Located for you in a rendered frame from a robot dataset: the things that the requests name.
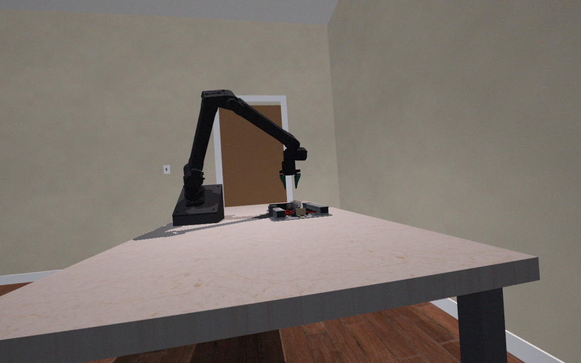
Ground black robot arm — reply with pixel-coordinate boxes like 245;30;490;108
183;89;307;207

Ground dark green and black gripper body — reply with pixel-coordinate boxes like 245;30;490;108
279;160;300;176

